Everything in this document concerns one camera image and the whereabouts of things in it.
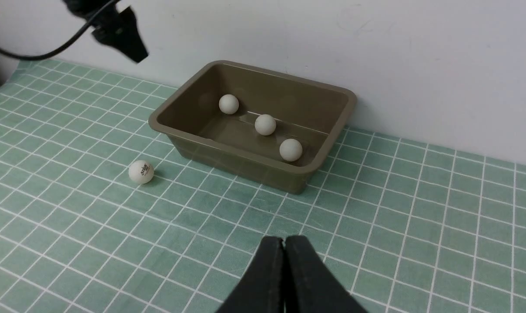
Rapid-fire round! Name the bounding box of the green checkered tablecloth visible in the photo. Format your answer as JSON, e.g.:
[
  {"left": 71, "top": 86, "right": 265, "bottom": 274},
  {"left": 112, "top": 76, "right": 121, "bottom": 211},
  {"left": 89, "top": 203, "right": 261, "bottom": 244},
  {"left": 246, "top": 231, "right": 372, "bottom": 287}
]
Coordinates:
[{"left": 0, "top": 60, "right": 526, "bottom": 313}]

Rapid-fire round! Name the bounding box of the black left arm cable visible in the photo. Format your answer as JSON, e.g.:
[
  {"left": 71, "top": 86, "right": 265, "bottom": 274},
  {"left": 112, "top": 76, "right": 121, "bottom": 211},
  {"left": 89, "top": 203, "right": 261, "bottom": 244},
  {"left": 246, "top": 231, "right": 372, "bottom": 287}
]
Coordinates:
[{"left": 0, "top": 0, "right": 120, "bottom": 60}]

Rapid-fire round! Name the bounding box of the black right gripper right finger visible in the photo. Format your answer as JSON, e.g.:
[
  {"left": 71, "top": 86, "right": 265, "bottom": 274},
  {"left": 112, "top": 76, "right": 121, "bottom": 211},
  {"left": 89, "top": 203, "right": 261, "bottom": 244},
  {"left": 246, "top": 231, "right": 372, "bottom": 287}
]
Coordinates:
[{"left": 285, "top": 235, "right": 366, "bottom": 313}]

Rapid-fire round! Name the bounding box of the white ping-pong ball with logo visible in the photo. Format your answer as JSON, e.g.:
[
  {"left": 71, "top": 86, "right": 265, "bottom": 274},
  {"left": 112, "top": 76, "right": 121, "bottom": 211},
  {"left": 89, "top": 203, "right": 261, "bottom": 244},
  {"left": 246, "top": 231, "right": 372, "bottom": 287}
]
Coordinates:
[{"left": 128, "top": 160, "right": 154, "bottom": 185}]

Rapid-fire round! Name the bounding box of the olive green plastic bin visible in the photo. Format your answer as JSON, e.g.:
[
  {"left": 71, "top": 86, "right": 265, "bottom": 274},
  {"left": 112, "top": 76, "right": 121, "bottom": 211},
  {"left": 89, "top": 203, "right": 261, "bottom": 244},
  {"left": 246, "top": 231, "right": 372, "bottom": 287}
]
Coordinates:
[{"left": 149, "top": 60, "right": 358, "bottom": 194}]

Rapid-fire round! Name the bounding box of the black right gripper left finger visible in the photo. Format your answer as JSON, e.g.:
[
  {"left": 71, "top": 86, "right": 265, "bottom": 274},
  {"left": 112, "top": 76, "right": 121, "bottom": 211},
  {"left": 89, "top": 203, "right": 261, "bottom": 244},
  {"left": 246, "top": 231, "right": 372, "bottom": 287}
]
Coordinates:
[{"left": 217, "top": 236, "right": 285, "bottom": 313}]

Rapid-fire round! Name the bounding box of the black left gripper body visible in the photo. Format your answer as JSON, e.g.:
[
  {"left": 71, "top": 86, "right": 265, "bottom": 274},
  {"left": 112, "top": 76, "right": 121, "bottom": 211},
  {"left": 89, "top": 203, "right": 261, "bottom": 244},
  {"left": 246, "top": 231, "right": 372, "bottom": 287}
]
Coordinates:
[{"left": 64, "top": 0, "right": 149, "bottom": 63}]

